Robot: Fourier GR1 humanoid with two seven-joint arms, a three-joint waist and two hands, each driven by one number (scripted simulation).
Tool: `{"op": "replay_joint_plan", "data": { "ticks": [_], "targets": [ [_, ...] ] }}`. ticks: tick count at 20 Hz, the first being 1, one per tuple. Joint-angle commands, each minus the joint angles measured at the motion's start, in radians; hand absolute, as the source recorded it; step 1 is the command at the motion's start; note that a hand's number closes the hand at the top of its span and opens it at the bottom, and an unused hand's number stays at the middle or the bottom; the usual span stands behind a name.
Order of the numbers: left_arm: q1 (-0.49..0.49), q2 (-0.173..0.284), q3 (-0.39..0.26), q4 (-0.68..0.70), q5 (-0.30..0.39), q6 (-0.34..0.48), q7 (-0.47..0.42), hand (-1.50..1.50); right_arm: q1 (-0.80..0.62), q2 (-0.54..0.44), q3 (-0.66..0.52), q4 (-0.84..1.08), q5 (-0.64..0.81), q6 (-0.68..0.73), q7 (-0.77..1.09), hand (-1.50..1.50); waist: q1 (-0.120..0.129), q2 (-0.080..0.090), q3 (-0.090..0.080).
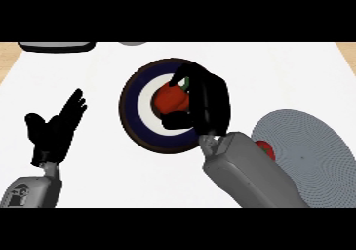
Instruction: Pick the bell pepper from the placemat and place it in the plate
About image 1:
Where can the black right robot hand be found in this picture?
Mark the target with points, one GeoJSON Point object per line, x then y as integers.
{"type": "Point", "coordinates": [211, 104]}

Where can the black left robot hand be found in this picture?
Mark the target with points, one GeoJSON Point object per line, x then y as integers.
{"type": "Point", "coordinates": [52, 133]}

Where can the red bell pepper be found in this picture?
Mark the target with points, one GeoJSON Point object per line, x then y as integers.
{"type": "Point", "coordinates": [171, 99]}

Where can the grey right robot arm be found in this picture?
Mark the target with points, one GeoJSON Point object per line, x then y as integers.
{"type": "Point", "coordinates": [247, 172]}

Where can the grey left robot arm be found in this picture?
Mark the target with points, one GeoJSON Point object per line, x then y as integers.
{"type": "Point", "coordinates": [33, 188]}

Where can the blue and white plate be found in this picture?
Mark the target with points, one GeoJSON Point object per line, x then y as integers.
{"type": "Point", "coordinates": [136, 107]}

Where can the grey round placemat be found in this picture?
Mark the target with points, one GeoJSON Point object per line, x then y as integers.
{"type": "Point", "coordinates": [309, 153]}

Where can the small red tomato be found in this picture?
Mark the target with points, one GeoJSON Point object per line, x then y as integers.
{"type": "Point", "coordinates": [266, 149]}

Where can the grey round object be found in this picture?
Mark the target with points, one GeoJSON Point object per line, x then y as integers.
{"type": "Point", "coordinates": [132, 43]}

